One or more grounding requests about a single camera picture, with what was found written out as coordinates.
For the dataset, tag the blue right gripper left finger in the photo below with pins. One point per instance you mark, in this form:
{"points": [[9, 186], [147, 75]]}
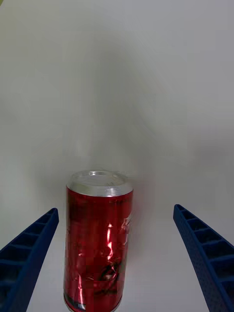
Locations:
{"points": [[23, 258]]}

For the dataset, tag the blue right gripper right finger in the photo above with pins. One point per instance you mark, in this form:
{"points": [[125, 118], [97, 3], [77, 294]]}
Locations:
{"points": [[209, 253]]}

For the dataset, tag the red drink can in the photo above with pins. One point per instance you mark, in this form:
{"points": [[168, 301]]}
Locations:
{"points": [[97, 243]]}

